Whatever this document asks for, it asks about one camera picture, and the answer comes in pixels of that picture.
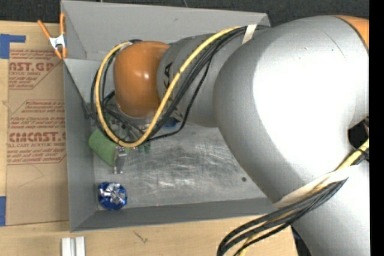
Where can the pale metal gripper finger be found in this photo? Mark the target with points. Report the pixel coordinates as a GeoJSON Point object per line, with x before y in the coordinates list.
{"type": "Point", "coordinates": [119, 162]}

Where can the green sponge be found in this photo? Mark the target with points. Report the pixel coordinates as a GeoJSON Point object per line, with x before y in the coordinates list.
{"type": "Point", "coordinates": [101, 143]}

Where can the blue and silver crumpled packet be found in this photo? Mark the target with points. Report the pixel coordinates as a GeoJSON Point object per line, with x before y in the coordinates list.
{"type": "Point", "coordinates": [112, 196]}

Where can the grey metal bin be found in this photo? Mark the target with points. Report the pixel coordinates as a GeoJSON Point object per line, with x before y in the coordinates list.
{"type": "Point", "coordinates": [186, 165]}

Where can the brown cardboard board red print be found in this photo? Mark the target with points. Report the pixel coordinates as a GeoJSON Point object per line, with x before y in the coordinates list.
{"type": "Point", "coordinates": [36, 183]}

